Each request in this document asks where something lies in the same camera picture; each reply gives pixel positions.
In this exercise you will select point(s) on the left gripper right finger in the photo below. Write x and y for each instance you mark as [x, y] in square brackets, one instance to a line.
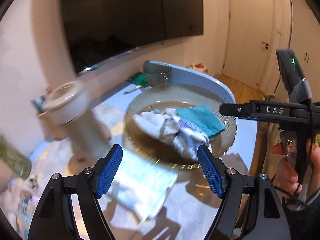
[265, 217]

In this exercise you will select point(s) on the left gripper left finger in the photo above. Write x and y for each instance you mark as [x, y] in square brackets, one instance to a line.
[54, 217]

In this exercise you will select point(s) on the teal towel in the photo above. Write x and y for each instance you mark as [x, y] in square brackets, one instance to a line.
[204, 119]

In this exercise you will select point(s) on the white purple wipes pack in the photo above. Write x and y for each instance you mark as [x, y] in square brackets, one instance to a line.
[188, 139]

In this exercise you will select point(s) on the grey plush elephant toy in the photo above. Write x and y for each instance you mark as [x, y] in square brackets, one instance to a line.
[158, 125]

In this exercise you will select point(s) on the white wardrobe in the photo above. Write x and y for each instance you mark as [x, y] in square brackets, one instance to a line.
[299, 31]

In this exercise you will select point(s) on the glass flower vase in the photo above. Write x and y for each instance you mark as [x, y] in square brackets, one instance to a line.
[17, 162]

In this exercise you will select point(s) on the white door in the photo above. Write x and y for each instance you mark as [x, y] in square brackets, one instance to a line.
[252, 32]

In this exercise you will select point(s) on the patterned tablecloth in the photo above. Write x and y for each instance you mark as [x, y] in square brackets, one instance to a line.
[187, 213]

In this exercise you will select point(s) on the blue tissue pack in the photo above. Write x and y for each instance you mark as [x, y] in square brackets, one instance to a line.
[141, 186]

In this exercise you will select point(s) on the beige thermos bottle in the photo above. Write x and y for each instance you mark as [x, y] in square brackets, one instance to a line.
[68, 107]

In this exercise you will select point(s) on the glass ribbed bowl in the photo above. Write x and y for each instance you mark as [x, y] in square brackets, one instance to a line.
[167, 98]

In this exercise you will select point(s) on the blue chair back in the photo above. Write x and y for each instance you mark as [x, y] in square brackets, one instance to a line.
[184, 75]

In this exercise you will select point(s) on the black wall television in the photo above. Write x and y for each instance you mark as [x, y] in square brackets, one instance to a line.
[98, 30]

